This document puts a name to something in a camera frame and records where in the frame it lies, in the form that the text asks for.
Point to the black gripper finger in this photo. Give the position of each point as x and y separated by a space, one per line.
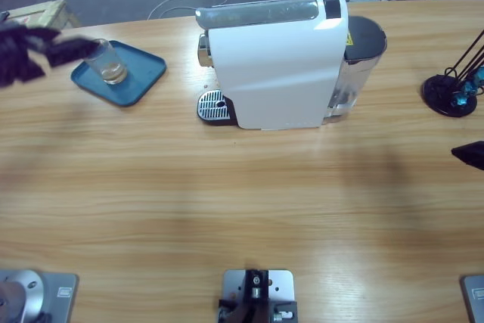
476 161
474 148

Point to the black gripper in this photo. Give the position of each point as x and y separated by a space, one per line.
19 58

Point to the clear drinking glass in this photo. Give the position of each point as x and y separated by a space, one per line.
109 69

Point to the silver coffee machine lever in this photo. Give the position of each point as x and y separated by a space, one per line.
257 13

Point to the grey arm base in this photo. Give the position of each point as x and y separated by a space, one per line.
38 292
474 296

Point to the blue foil coffee capsule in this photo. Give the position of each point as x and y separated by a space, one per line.
480 76
470 88
459 100

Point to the white capsule coffee machine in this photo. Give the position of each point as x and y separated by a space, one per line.
272 73

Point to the wooden crate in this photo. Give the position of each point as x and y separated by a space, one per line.
49 13

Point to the black capsule holder stand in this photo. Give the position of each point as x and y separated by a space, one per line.
442 96

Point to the blue square plastic tray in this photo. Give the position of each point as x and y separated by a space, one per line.
143 73

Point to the clear water tank black lid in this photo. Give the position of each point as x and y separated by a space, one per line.
363 69

